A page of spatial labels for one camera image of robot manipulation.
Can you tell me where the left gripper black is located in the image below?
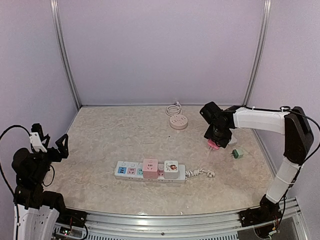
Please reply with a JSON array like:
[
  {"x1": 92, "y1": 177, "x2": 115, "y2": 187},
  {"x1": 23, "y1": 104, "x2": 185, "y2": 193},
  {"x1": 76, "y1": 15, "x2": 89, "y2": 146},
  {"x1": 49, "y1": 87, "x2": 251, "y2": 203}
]
[{"x1": 32, "y1": 133, "x2": 68, "y2": 184}]

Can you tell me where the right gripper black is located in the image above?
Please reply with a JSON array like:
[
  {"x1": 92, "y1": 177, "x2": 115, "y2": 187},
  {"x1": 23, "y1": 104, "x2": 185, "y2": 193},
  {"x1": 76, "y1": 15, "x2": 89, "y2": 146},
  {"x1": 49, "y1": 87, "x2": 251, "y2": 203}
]
[{"x1": 204, "y1": 123, "x2": 232, "y2": 148}]

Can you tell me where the pink plug adapter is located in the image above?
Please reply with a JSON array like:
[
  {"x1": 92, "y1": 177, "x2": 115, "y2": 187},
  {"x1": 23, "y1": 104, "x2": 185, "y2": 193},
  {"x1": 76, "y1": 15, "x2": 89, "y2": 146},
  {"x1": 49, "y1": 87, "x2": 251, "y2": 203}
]
[{"x1": 207, "y1": 139, "x2": 220, "y2": 150}]

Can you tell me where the green plug adapter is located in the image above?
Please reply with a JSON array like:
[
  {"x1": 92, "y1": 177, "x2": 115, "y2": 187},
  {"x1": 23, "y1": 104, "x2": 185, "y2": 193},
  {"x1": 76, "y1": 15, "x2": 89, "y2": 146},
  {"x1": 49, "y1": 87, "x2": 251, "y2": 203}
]
[{"x1": 231, "y1": 148, "x2": 244, "y2": 159}]

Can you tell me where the round pink power socket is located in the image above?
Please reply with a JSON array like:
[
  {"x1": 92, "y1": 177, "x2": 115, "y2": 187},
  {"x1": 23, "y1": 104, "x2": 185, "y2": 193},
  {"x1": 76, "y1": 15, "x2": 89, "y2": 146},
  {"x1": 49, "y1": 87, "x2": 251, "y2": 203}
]
[{"x1": 169, "y1": 114, "x2": 189, "y2": 130}]

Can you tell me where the white cube socket adapter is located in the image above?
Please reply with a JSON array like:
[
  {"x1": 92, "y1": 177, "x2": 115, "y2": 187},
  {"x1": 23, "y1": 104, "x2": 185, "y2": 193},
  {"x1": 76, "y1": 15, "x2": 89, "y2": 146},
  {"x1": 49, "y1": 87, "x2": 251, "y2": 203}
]
[{"x1": 164, "y1": 160, "x2": 179, "y2": 180}]

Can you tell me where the white multicolour power strip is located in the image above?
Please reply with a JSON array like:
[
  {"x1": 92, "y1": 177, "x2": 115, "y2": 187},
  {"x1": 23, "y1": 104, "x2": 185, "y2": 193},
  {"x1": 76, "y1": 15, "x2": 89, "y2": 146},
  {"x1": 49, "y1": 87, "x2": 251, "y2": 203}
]
[{"x1": 114, "y1": 161, "x2": 187, "y2": 183}]

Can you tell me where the pink cube socket adapter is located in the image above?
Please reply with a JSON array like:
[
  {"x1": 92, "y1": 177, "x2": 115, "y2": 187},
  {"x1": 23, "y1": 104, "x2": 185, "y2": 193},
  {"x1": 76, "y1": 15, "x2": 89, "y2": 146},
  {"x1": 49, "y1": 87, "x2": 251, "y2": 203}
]
[{"x1": 142, "y1": 158, "x2": 158, "y2": 179}]

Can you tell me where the white plug adapter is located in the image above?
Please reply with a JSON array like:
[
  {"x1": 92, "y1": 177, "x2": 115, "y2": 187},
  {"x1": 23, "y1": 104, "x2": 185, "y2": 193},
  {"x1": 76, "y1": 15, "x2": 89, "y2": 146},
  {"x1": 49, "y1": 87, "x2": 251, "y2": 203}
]
[{"x1": 228, "y1": 138, "x2": 238, "y2": 145}]

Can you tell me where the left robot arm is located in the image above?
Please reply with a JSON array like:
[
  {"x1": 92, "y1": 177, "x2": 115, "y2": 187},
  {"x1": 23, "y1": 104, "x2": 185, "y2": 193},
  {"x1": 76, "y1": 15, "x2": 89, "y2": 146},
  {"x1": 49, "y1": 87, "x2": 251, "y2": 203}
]
[{"x1": 11, "y1": 132, "x2": 88, "y2": 240}]

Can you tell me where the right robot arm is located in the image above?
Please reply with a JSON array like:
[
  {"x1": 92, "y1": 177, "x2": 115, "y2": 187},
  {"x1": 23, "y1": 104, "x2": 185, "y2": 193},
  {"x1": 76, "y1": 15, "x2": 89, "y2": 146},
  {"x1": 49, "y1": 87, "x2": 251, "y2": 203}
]
[{"x1": 199, "y1": 101, "x2": 319, "y2": 227}]

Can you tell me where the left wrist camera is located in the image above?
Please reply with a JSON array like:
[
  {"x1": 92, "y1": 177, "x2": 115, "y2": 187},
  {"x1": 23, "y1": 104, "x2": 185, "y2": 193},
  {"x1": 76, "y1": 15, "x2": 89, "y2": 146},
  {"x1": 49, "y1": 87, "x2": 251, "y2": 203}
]
[{"x1": 29, "y1": 123, "x2": 47, "y2": 153}]

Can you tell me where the power strip cord and plug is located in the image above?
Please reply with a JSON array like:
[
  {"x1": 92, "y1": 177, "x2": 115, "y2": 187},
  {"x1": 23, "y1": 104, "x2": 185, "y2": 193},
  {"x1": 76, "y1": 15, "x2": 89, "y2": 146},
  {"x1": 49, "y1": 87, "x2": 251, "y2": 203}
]
[{"x1": 185, "y1": 168, "x2": 216, "y2": 179}]

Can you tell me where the white coiled socket cable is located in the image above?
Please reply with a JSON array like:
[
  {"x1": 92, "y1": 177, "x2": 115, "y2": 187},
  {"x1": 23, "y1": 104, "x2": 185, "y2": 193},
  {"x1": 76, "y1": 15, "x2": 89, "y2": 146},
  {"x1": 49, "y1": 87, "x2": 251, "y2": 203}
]
[{"x1": 165, "y1": 100, "x2": 183, "y2": 117}]

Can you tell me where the front aluminium rail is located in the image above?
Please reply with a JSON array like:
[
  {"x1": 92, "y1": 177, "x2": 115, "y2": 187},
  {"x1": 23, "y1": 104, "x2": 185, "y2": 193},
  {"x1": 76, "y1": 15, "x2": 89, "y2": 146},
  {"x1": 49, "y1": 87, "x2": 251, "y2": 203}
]
[{"x1": 23, "y1": 197, "x2": 301, "y2": 240}]

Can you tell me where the right aluminium frame post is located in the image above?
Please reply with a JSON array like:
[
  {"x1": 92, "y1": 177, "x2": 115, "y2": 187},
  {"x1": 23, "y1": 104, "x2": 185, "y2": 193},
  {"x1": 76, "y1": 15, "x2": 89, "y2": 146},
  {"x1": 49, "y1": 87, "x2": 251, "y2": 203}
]
[{"x1": 242, "y1": 0, "x2": 272, "y2": 106}]

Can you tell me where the aluminium frame post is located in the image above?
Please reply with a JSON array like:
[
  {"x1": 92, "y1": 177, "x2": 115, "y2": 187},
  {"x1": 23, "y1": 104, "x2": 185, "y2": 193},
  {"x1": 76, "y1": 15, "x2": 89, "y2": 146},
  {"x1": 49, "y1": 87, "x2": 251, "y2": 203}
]
[
  {"x1": 242, "y1": 0, "x2": 272, "y2": 106},
  {"x1": 50, "y1": 0, "x2": 82, "y2": 111}
]

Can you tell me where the left aluminium frame post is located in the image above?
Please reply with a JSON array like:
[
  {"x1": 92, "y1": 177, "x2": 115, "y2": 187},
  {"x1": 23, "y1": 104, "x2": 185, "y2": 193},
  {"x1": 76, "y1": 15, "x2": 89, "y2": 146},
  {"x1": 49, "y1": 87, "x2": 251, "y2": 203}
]
[{"x1": 50, "y1": 0, "x2": 82, "y2": 111}]

